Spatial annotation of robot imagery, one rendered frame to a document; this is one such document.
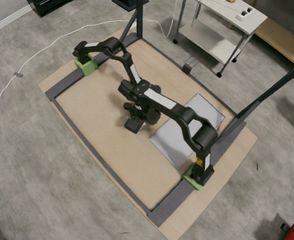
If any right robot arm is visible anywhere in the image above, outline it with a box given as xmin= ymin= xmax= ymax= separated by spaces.
xmin=72 ymin=36 xmax=147 ymax=86

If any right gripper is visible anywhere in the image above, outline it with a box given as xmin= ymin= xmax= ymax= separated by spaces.
xmin=124 ymin=103 xmax=134 ymax=117

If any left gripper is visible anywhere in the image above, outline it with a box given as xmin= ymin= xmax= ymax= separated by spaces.
xmin=124 ymin=105 xmax=148 ymax=134

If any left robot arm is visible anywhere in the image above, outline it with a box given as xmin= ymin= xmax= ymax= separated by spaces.
xmin=118 ymin=79 xmax=218 ymax=186

